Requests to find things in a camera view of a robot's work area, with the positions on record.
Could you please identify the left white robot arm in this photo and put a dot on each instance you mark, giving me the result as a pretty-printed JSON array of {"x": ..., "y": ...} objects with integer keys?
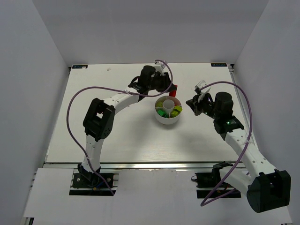
[{"x": 98, "y": 122}]

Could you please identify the blue label sticker left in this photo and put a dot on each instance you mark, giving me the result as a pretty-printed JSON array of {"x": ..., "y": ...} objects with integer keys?
[{"x": 79, "y": 67}]

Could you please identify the pale green curved lego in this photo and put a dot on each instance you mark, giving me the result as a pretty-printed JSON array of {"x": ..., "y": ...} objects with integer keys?
[{"x": 159, "y": 104}]

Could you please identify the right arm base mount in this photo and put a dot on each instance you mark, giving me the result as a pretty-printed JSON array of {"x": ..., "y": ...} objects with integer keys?
[{"x": 206, "y": 181}]

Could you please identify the blue label sticker right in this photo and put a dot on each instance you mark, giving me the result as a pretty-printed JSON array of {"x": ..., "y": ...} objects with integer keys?
[{"x": 218, "y": 64}]

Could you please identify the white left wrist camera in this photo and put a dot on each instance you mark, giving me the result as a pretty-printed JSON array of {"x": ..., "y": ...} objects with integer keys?
[{"x": 159, "y": 66}]

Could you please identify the lime green lego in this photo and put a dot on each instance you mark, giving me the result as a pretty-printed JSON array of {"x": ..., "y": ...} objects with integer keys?
[
  {"x": 178, "y": 108},
  {"x": 174, "y": 114}
]

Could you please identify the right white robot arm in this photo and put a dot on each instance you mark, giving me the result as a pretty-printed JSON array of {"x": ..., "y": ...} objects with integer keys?
[{"x": 265, "y": 187}]

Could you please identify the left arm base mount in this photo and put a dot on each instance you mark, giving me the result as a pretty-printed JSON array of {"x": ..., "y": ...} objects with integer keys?
[{"x": 80, "y": 186}]

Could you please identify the blue label sticker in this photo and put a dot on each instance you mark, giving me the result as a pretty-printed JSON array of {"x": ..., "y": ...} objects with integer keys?
[
  {"x": 218, "y": 64},
  {"x": 79, "y": 67}
]

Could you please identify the red rectangular lego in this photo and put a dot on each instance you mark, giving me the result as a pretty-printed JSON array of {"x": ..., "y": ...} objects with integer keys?
[{"x": 173, "y": 92}]

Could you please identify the white round divided container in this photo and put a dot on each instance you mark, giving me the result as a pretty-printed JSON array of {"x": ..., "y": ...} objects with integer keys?
[{"x": 168, "y": 106}]

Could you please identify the dark green lego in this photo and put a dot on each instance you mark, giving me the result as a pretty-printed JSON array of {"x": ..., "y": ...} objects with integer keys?
[{"x": 162, "y": 113}]

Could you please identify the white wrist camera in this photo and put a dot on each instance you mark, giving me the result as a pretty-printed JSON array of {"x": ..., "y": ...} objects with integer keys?
[
  {"x": 201, "y": 89},
  {"x": 159, "y": 66}
]

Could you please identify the aluminium table front rail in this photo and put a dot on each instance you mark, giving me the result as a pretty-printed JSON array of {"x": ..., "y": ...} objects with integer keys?
[{"x": 193, "y": 165}]

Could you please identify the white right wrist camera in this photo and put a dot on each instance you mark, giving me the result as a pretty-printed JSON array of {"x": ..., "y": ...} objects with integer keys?
[{"x": 201, "y": 89}]

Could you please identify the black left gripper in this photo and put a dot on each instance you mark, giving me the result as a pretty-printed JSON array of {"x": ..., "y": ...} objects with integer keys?
[{"x": 164, "y": 82}]

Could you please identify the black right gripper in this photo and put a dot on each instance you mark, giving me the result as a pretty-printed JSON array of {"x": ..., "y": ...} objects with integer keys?
[{"x": 199, "y": 106}]

